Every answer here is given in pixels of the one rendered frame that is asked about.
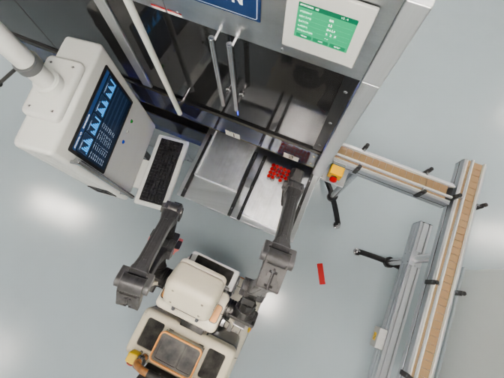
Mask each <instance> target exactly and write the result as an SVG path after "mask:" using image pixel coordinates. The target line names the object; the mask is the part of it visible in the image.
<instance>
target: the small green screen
mask: <svg viewBox="0 0 504 378"><path fill-rule="evenodd" d="M379 10H380V8H379V7H377V6H374V5H372V4H367V3H364V2H362V1H358V0H286V11H285V17H284V24H283V37H282V44H283V45H286V46H288V47H292V48H295V49H297V50H301V51H303V52H306V53H310V54H311V55H314V56H318V57H320V58H323V59H327V60H329V61H331V62H335V63H338V64H340V65H343V66H346V67H348V68H352V67H353V65H354V64H355V62H356V59H357V58H358V55H359V53H360V51H361V49H362V47H363V44H364V42H365V40H366V38H367V36H368V33H369V31H370V30H371V27H372V25H373V23H374V20H375V19H376V17H377V14H378V12H379Z"/></svg>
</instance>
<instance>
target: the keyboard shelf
mask: <svg viewBox="0 0 504 378"><path fill-rule="evenodd" d="M161 138H164V139H167V140H172V141H176V142H179V143H183V144H184V145H183V147H182V149H181V153H180V155H179V158H178V161H177V164H176V166H175V170H174V173H173V174H172V178H171V181H170V183H169V187H168V189H167V192H166V196H165V198H164V201H163V203H166V202H167V200H169V201H170V198H171V196H172V194H173V190H174V187H175V185H176V181H177V178H178V177H179V173H180V170H181V168H182V164H183V161H184V159H185V155H186V153H187V150H188V146H189V142H187V141H184V140H180V139H175V138H172V137H168V136H164V135H159V136H158V138H157V141H156V143H155V146H154V149H153V152H152V153H151V157H150V159H149V160H144V159H143V160H142V163H141V166H140V168H139V172H138V173H137V176H136V179H135V182H134V184H133V188H138V191H137V194H136V197H135V200H134V202H135V203H136V204H139V205H142V206H147V207H150V208H153V209H158V210H161V205H157V204H154V203H151V202H146V201H143V200H140V199H139V198H140V195H141V193H142V190H143V187H144V184H145V182H146V179H147V176H148V174H149V170H150V169H151V166H152V162H153V160H154V158H155V155H156V152H157V150H158V146H159V144H160V142H161Z"/></svg>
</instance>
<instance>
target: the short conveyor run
mask: <svg viewBox="0 0 504 378"><path fill-rule="evenodd" d="M369 146H370V144H369V143H366V144H365V145H364V146H363V148H362V149H360V148H356V147H354V146H352V145H348V144H346V143H343V145H342V146H341V147H340V149H339V151H338V152H337V154H336V155H335V156H334V158H333V161H337V162H339V163H342V164H345V165H346V169H347V170H349V173H351V174H353V175H355V176H359V177H361V178H363V179H367V180H369V181H371V182H374V183H377V184H379V185H382V186H384V187H387V188H390V189H392V190H394V191H398V192H400V193H402V194H406V195H407V196H410V197H413V198H416V199H417V200H421V201H423V202H426V203H429V204H431V205H433V206H436V207H439V208H442V207H445V206H448V205H449V203H450V199H452V197H453V196H452V191H453V188H455V187H456V186H455V185H454V184H452V183H450V182H447V181H444V180H442V179H440V178H436V177H434V176H432V175H428V173H430V172H432V171H433V170H434V168H433V167H430V168H429V169H426V170H425V171H424V172H420V171H418V170H416V169H412V168H410V167H408V166H404V165H402V164H399V163H396V162H394V161H392V160H388V159H386V158H384V157H380V156H378V155H376V154H372V153H370V152H368V151H366V150H367V149H368V147H369Z"/></svg>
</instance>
